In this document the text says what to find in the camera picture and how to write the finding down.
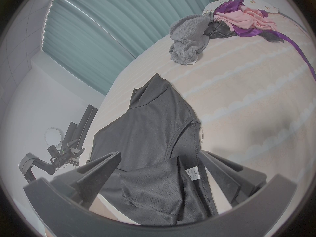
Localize bed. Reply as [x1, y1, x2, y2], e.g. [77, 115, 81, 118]
[88, 0, 316, 222]

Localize white printed pillow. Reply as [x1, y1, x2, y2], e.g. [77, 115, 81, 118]
[202, 0, 279, 14]

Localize round white mirror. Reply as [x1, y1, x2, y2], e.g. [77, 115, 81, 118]
[44, 128, 62, 146]

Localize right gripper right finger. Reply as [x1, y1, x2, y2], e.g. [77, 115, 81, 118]
[199, 151, 267, 205]

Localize black chest of drawers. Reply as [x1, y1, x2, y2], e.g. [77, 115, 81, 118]
[62, 104, 99, 149]

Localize grey garment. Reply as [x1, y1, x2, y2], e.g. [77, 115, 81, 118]
[169, 14, 210, 65]

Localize pile of clothes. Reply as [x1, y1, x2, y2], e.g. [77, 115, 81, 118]
[203, 0, 316, 82]

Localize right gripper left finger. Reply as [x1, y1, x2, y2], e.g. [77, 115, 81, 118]
[52, 151, 122, 210]

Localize black T-shirt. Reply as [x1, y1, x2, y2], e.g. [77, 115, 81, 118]
[89, 73, 220, 226]

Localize blue-green curtain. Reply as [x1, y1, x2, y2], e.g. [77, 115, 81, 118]
[58, 0, 218, 59]
[41, 0, 136, 97]

